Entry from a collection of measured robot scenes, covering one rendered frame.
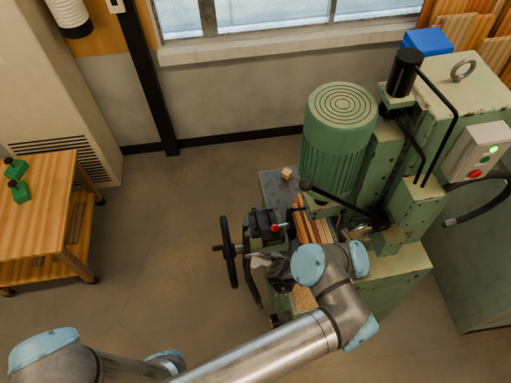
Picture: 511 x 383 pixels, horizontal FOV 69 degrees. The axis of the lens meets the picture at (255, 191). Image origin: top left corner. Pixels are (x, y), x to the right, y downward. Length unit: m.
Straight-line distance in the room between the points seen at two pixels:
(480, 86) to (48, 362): 1.08
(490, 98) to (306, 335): 0.69
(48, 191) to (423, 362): 2.18
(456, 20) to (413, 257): 1.29
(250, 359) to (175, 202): 1.96
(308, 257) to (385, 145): 0.37
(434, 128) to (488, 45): 1.54
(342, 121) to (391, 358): 1.60
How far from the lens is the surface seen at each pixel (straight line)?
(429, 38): 1.88
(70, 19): 2.08
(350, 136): 0.90
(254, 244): 1.31
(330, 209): 1.28
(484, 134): 1.02
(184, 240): 2.44
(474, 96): 1.05
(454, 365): 2.37
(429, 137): 0.99
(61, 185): 2.25
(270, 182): 1.51
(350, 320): 0.81
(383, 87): 0.99
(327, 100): 0.95
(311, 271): 0.82
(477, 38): 2.50
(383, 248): 1.27
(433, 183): 1.12
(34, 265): 2.47
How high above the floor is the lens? 2.14
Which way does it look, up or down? 56 degrees down
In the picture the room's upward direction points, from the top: 3 degrees counter-clockwise
